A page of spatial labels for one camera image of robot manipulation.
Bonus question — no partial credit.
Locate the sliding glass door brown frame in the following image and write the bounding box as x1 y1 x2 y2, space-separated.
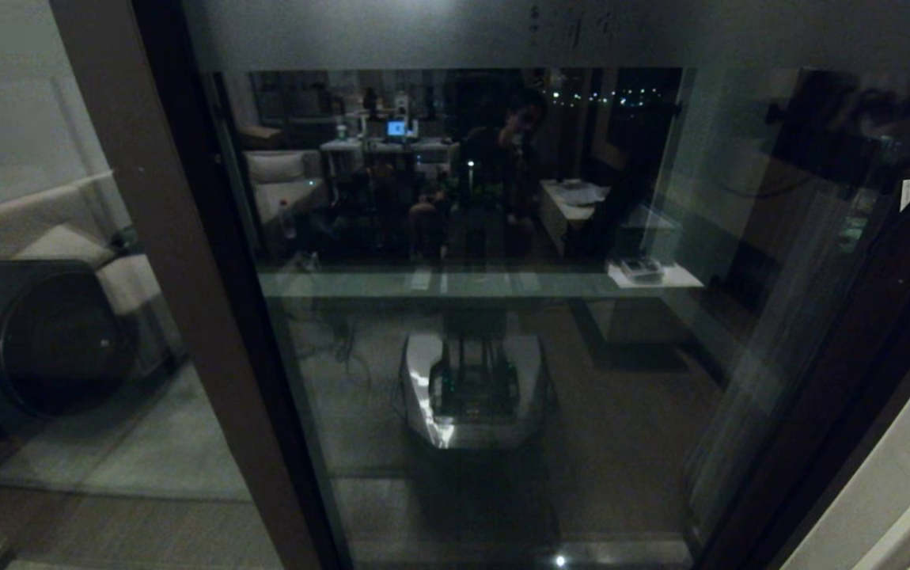
138 0 910 570

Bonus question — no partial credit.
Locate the long brown stone sill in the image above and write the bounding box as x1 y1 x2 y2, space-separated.
261 263 662 278

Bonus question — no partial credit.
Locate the grey rug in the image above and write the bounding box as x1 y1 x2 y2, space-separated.
0 360 254 504

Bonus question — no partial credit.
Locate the fixed glass panel brown frame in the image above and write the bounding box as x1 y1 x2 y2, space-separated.
0 0 321 570

